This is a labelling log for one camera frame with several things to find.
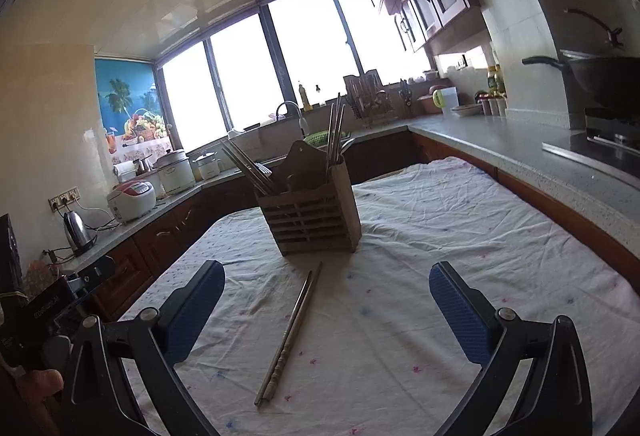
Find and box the black wok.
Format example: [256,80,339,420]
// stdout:
[521,55,640,113]

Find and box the row of spice jars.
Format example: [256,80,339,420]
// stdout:
[477,96,507,117]

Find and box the tropical fruit wall poster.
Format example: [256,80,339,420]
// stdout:
[94,58,174,165]

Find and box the tall white electric cooker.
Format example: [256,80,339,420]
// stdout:
[152,149,196,196]

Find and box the black gas stove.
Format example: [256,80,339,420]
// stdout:
[542,108,640,177]

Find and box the chrome faucet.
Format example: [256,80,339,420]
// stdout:
[275,100,309,139]

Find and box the clear pitcher with green handle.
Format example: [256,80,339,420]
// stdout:
[432,86,459,115]

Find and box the steel electric kettle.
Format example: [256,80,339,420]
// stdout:
[62,210,99,257]

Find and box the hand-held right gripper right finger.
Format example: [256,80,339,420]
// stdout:
[429,261,594,436]

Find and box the bundle of silver chopsticks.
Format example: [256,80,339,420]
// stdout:
[324,92,347,165]

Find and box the bundle of dark chopsticks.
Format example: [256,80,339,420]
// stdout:
[219,138,277,197]

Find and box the white and red rice cooker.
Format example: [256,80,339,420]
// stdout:
[107,180,157,223]

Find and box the pink lidded pot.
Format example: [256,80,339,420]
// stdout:
[417,84,447,115]

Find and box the person's left hand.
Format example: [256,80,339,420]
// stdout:
[21,367,65,410]

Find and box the dish rack with cutting boards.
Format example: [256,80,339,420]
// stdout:
[343,70,396,129]

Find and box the metal chopstick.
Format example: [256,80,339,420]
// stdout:
[265,261,324,401]

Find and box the pair of chopsticks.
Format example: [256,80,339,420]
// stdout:
[254,270,314,407]

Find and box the paper towel roll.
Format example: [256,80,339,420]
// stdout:
[112,160,139,183]

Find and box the large kitchen window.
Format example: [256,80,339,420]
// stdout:
[154,0,432,153]

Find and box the black power cable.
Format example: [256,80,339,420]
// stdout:
[44,203,122,263]

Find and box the wooden slatted utensil holder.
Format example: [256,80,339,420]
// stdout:
[254,140,363,257]

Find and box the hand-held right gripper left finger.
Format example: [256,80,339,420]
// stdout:
[60,260,227,436]

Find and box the small white electric pot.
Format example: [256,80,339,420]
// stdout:
[192,155,223,181]

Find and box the white floral tablecloth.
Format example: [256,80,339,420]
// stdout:
[116,156,640,436]

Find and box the green plastic basket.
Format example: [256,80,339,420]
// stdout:
[303,130,352,150]

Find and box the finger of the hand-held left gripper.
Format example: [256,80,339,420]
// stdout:
[66,255,116,300]

